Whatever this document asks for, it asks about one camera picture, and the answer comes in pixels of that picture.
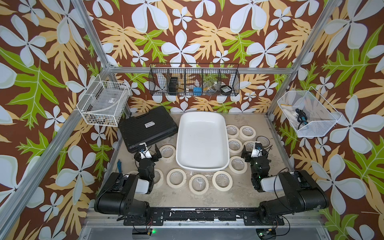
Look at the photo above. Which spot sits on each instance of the masking tape roll three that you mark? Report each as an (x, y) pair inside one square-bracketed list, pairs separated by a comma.
[(133, 172)]

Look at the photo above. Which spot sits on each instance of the masking tape roll four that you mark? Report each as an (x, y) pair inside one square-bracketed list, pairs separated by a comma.
[(158, 179)]

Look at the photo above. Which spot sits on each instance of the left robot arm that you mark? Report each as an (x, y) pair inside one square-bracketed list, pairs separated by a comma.
[(117, 195)]

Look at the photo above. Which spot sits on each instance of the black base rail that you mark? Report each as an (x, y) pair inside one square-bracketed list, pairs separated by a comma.
[(158, 216)]

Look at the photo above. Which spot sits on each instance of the masking tape roll seven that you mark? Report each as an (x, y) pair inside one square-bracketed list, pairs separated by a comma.
[(176, 178)]

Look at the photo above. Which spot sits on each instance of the blue box in basket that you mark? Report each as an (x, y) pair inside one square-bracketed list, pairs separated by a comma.
[(197, 91)]

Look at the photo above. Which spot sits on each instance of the black plastic tool case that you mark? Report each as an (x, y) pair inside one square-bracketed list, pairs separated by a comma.
[(149, 128)]

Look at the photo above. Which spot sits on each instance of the black wire basket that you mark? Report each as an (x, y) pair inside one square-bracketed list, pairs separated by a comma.
[(214, 79)]

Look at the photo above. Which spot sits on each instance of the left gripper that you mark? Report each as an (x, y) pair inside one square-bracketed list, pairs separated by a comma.
[(153, 157)]

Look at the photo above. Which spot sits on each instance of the masking tape roll ten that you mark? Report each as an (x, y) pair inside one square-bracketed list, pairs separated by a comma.
[(235, 146)]

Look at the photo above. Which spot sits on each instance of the white wire basket left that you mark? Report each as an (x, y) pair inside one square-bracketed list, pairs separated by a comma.
[(105, 102)]

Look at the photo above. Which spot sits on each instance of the masking tape roll five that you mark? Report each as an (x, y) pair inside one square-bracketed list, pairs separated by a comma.
[(247, 133)]

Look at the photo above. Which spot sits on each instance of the black box in basket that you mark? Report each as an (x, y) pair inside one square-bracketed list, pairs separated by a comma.
[(173, 85)]

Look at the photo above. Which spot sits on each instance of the masking tape roll six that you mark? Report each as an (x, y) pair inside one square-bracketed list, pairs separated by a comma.
[(249, 145)]

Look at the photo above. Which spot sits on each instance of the masking tape roll eleven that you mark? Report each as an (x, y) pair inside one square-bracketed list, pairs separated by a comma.
[(238, 165)]

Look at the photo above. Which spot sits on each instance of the masking tape roll twelve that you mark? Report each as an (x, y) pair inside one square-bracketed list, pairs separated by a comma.
[(222, 181)]

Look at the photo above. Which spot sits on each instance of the blue cable tie bundle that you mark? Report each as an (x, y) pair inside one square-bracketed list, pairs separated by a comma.
[(119, 167)]

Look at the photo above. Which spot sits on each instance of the white plastic storage box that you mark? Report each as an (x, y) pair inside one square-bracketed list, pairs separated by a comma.
[(202, 142)]

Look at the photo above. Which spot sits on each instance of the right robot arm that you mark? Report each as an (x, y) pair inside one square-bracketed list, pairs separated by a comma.
[(301, 192)]

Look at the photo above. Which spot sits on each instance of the white mesh basket right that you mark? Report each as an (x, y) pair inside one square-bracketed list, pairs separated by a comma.
[(309, 113)]

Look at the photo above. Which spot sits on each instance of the masking tape roll two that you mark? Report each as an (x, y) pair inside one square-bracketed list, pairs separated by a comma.
[(168, 153)]

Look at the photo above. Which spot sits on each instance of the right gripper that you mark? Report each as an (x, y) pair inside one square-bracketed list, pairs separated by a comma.
[(249, 155)]

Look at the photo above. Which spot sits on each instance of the masking tape roll nine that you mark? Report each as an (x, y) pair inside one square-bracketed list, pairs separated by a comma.
[(198, 184)]

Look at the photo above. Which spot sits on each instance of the masking tape roll eight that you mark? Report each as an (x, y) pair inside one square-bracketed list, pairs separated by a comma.
[(232, 131)]

